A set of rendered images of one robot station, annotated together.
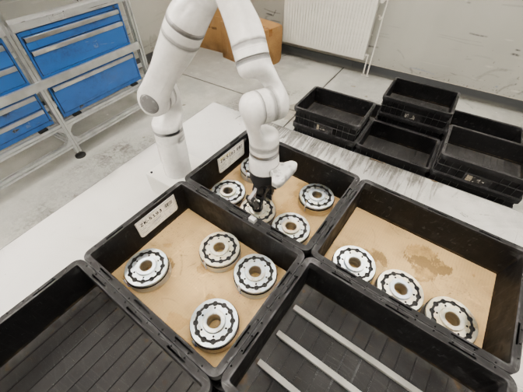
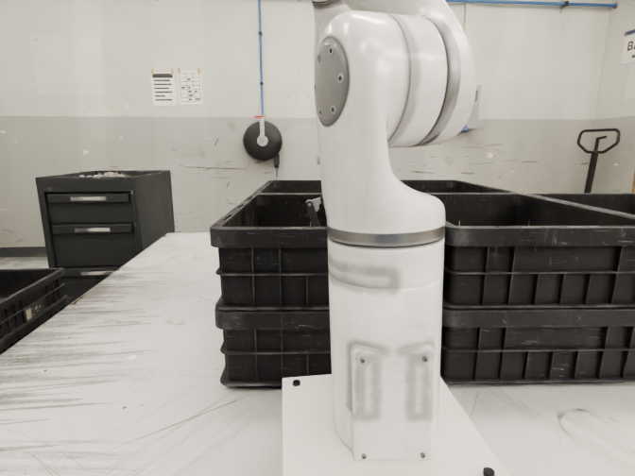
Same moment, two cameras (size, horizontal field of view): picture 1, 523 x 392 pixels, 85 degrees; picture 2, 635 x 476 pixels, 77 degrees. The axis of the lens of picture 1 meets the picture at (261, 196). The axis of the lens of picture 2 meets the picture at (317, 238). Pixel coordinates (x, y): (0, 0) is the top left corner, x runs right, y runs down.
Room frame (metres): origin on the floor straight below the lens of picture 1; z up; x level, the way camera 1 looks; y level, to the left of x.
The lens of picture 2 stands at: (0.99, 0.51, 1.03)
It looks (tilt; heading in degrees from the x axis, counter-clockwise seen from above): 13 degrees down; 233
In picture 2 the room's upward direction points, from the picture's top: straight up
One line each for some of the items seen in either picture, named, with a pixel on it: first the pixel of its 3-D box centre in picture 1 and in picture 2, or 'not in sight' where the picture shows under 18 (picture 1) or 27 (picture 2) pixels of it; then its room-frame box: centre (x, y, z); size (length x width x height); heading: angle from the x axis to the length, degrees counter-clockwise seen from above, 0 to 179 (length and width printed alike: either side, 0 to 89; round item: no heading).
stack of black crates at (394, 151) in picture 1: (388, 164); not in sight; (1.32, -0.78, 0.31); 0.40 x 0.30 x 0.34; 57
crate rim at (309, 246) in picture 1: (272, 180); (322, 212); (0.57, -0.03, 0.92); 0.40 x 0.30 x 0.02; 54
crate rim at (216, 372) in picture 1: (194, 257); (494, 212); (0.33, 0.15, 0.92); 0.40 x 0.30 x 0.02; 54
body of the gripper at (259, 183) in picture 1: (264, 178); not in sight; (0.54, -0.01, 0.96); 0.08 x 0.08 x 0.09
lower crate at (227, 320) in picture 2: not in sight; (322, 298); (0.57, -0.03, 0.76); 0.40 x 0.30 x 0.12; 54
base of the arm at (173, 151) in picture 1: (173, 151); (385, 332); (0.76, 0.29, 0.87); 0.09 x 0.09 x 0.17; 51
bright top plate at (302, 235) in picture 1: (290, 227); not in sight; (0.45, -0.08, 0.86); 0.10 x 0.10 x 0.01
